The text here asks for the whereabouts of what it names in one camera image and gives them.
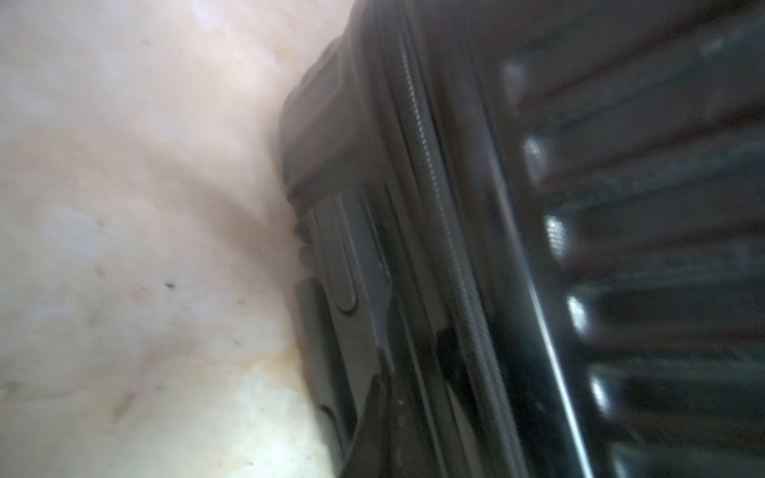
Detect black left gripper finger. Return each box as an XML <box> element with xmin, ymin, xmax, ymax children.
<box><xmin>337</xmin><ymin>372</ymin><xmax>454</xmax><ymax>477</ymax></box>

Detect black ribbed hard suitcase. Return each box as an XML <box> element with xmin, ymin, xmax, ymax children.
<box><xmin>280</xmin><ymin>1</ymin><xmax>764</xmax><ymax>477</ymax></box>

